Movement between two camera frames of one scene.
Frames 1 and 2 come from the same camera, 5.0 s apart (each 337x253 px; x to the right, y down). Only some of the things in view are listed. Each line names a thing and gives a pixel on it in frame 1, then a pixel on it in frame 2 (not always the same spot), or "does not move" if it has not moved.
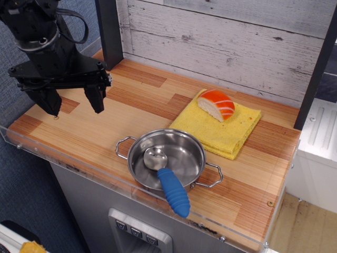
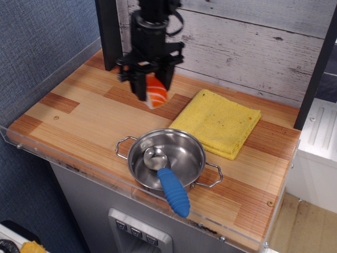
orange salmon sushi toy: x=216 y=104 to x=157 y=95
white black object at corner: x=12 y=236 does not move
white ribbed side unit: x=313 y=177 does not move
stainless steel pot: x=186 y=156 does not move
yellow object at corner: x=32 y=247 does not move
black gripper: x=63 y=67 to x=149 y=49
